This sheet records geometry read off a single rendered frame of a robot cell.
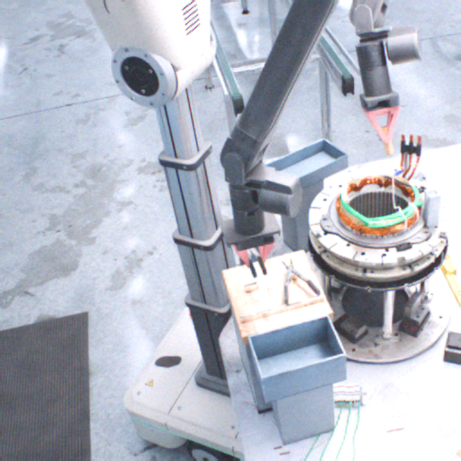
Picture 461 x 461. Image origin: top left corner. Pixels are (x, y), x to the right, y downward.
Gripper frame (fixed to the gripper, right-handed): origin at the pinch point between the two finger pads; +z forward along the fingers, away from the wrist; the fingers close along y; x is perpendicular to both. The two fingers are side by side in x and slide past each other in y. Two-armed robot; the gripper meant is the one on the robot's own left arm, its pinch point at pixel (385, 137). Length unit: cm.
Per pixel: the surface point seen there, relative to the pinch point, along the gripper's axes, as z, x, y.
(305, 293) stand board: 26.8, 23.2, -8.0
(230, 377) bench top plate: 50, 46, 4
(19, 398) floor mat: 90, 146, 84
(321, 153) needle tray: 11.4, 11.3, 45.6
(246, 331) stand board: 28.5, 36.3, -16.2
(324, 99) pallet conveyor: 19, -3, 187
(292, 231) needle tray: 30, 24, 40
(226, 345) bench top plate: 47, 46, 13
